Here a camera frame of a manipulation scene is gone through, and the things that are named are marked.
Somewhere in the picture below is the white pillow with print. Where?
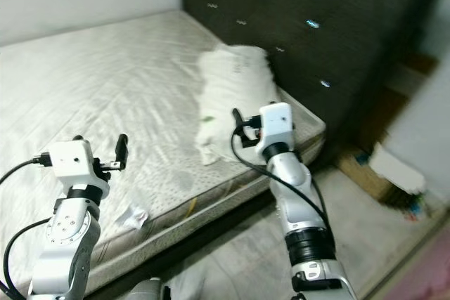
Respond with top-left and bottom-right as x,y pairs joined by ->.
197,44 -> 282,167

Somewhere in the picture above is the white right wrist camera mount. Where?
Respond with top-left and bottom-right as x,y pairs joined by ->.
257,102 -> 295,148

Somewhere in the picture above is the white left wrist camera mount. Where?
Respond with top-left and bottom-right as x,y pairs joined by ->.
48,140 -> 103,190

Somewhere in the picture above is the brown cardboard box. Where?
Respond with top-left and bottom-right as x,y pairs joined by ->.
336,147 -> 405,202

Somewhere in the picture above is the quilted white mattress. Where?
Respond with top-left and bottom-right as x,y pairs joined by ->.
0,11 -> 328,294

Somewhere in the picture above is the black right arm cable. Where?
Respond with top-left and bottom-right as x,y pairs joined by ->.
229,130 -> 333,239

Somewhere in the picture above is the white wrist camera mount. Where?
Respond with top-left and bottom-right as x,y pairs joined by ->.
257,102 -> 295,148
48,140 -> 103,190

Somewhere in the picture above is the short black left arm cable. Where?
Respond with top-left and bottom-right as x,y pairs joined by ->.
2,217 -> 56,300

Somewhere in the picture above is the long black left arm cable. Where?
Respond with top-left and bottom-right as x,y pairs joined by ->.
0,154 -> 51,195

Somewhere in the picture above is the white tissue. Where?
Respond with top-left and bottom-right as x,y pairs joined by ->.
116,205 -> 150,232

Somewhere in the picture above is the silver left robot leg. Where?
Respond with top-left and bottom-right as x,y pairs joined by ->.
127,278 -> 169,300

